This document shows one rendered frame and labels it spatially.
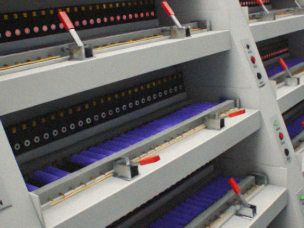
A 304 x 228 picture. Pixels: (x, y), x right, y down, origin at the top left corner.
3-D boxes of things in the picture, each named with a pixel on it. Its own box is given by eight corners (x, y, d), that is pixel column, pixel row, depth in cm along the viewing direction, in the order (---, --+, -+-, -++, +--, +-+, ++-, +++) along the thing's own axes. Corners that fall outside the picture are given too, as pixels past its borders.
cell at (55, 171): (52, 166, 67) (75, 173, 62) (49, 177, 66) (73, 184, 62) (43, 165, 65) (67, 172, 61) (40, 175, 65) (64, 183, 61)
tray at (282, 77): (340, 74, 143) (340, 37, 140) (276, 116, 100) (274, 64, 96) (290, 71, 156) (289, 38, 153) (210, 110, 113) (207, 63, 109)
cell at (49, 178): (31, 172, 63) (54, 180, 59) (40, 168, 65) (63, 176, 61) (33, 182, 64) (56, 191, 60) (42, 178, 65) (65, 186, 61)
